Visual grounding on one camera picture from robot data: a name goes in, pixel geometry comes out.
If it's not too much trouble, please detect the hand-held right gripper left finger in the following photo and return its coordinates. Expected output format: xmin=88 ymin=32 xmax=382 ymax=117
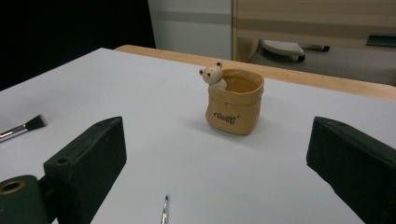
xmin=43 ymin=116 xmax=128 ymax=224

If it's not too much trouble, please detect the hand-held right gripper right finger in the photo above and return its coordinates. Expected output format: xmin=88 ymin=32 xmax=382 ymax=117
xmin=305 ymin=116 xmax=396 ymax=224

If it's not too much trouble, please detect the black makeup brush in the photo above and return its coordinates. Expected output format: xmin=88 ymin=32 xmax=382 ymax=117
xmin=0 ymin=114 xmax=49 ymax=144

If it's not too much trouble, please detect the thin stick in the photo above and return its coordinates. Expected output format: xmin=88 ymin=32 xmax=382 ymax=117
xmin=160 ymin=194 xmax=170 ymax=224

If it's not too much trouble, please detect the tan bear pen holder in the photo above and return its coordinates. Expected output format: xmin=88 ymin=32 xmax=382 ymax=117
xmin=199 ymin=61 xmax=265 ymax=136

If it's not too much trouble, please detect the wooden table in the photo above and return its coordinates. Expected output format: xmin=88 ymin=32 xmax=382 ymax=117
xmin=114 ymin=44 xmax=396 ymax=102

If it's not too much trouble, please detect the white table board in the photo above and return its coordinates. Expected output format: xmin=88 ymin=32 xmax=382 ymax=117
xmin=0 ymin=47 xmax=396 ymax=224

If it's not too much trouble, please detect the dark green desk label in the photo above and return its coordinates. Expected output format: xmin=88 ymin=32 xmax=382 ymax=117
xmin=365 ymin=32 xmax=396 ymax=49

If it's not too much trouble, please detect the chair base with casters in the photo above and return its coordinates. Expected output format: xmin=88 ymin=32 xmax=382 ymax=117
xmin=261 ymin=38 xmax=332 ymax=63

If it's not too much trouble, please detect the light wooden desk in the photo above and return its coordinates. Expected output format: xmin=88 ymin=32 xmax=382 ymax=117
xmin=232 ymin=0 xmax=396 ymax=63

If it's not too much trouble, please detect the white cabinet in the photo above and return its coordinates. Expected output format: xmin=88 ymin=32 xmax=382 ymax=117
xmin=148 ymin=0 xmax=233 ymax=61

